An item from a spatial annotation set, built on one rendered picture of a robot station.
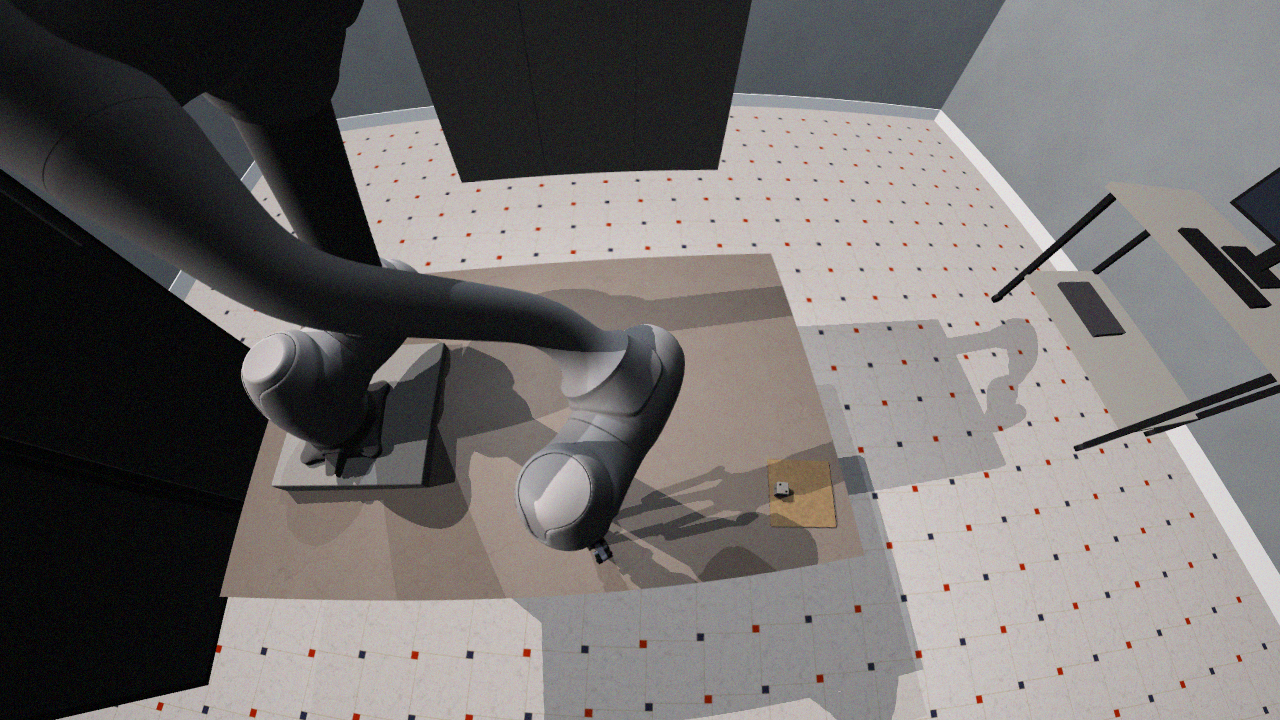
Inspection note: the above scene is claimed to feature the tan mat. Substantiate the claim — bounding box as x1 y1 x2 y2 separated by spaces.
767 459 836 527

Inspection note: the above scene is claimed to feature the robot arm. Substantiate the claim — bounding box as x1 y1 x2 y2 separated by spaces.
0 0 685 551

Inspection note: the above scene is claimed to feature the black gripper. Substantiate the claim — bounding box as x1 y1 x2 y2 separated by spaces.
588 537 613 564

